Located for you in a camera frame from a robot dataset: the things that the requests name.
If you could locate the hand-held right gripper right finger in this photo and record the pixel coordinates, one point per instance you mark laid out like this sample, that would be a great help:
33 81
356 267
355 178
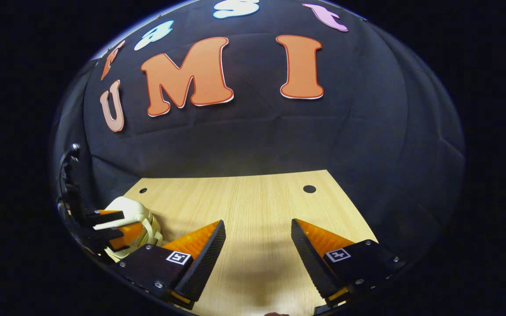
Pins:
310 259

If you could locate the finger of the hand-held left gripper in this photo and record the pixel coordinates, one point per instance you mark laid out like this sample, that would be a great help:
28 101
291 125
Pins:
106 217
128 235

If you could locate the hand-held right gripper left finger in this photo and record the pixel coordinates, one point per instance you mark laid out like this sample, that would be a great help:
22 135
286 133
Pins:
207 259

